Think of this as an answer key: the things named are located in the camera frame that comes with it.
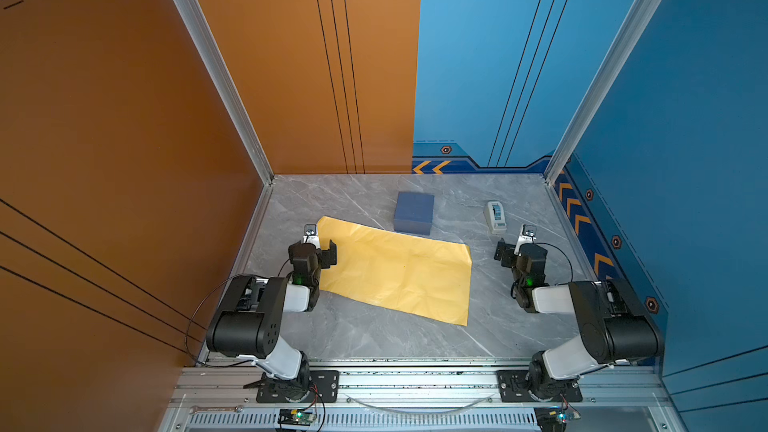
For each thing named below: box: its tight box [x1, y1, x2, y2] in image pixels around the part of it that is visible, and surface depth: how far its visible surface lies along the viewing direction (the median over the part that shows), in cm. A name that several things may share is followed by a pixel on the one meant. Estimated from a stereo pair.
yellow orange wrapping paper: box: [318, 216, 472, 327], surface depth 97 cm
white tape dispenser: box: [486, 201, 507, 234], surface depth 105 cm
